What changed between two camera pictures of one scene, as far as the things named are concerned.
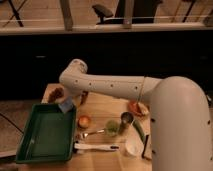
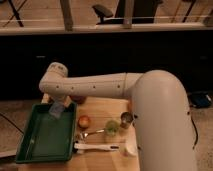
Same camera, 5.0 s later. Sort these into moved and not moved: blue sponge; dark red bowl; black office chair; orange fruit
Moved: blue sponge
Not moved: dark red bowl; orange fruit; black office chair
